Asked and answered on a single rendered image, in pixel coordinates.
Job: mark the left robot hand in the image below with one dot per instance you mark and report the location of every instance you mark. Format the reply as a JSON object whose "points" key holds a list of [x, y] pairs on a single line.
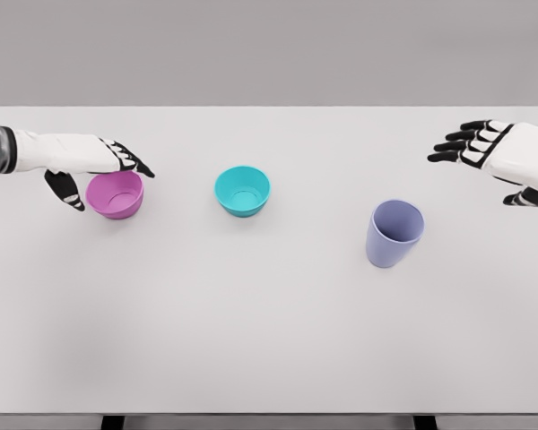
{"points": [[87, 154]]}

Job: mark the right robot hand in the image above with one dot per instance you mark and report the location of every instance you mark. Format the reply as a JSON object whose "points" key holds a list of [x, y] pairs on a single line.
{"points": [[522, 152]]}

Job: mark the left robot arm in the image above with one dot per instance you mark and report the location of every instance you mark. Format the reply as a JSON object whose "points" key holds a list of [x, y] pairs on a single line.
{"points": [[20, 150]]}

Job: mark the pink bowl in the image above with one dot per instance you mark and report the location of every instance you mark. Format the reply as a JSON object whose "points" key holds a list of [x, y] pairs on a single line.
{"points": [[115, 195]]}

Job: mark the lavender cup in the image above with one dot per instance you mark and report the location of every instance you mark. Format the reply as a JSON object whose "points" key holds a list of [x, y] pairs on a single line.
{"points": [[393, 235]]}

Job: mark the teal bowl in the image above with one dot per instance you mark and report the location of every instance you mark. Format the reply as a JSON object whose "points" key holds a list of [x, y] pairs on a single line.
{"points": [[242, 190]]}

